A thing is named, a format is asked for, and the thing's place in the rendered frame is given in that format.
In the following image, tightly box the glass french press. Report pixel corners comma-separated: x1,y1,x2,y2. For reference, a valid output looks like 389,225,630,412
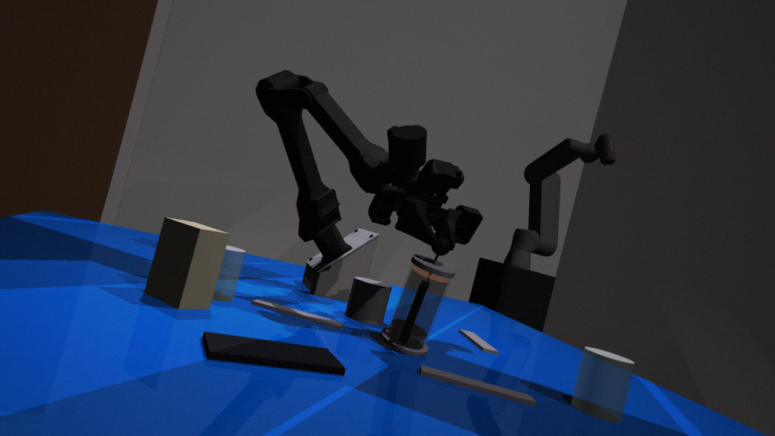
380,237,455,356

